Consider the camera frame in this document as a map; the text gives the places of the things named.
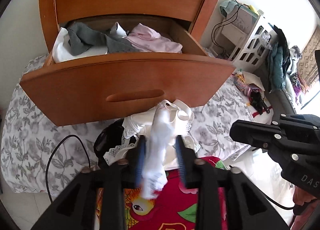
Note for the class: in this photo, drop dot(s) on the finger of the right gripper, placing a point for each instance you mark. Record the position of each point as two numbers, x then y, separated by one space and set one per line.
254 134

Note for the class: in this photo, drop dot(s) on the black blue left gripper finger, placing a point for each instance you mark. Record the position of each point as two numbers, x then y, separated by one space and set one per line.
95 200

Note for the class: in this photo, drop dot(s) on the black lace garment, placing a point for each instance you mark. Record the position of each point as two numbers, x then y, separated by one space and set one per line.
111 145

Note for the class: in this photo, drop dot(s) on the white sock with print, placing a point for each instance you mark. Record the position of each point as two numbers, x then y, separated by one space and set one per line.
153 173

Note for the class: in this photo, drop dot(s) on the person's right hand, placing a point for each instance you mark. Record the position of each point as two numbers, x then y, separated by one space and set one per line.
301 197

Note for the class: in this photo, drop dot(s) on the floral grey white bedsheet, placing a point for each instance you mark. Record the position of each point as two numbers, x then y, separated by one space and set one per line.
37 156

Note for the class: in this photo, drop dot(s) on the red cartoon print cloth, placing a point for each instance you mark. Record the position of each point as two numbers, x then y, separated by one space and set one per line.
174 208

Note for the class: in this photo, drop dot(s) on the teal hanging clothes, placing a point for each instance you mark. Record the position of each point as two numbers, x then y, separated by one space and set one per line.
278 61

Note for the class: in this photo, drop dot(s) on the white plastic laundry basket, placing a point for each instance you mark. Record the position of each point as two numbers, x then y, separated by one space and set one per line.
243 38

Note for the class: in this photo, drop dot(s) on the white lace garment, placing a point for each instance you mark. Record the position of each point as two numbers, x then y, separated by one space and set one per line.
181 117

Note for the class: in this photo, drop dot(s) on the pink cloth in drawer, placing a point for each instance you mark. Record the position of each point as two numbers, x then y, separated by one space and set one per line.
146 39

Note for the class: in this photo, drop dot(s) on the grey cloth in drawer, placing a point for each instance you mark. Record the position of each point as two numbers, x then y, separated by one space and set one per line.
82 38

